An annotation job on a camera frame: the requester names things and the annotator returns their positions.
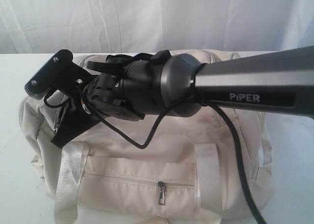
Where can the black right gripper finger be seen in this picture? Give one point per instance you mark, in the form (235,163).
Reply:
(70,123)

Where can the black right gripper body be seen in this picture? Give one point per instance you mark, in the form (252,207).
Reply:
(130,98)

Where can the cream fabric duffel bag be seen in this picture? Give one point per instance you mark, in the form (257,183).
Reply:
(209,166)

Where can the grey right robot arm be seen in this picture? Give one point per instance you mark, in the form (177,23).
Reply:
(280,82)

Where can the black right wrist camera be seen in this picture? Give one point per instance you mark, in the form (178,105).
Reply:
(54,74)

